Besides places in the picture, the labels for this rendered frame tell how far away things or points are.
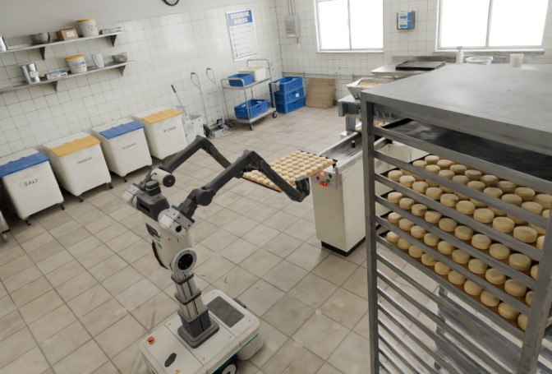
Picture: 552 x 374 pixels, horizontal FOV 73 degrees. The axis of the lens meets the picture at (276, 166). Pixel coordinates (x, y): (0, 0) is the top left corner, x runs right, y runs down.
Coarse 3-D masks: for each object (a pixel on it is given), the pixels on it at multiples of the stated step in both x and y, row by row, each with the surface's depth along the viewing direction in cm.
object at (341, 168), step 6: (384, 138) 323; (378, 144) 318; (384, 144) 326; (354, 156) 297; (360, 156) 302; (348, 162) 291; (354, 162) 297; (336, 168) 283; (342, 168) 287; (348, 168) 293
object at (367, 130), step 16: (368, 112) 124; (368, 128) 126; (368, 144) 128; (368, 160) 131; (368, 176) 133; (368, 192) 136; (368, 208) 139; (368, 224) 143; (368, 240) 146; (368, 256) 150; (368, 272) 153; (368, 288) 157; (368, 304) 162
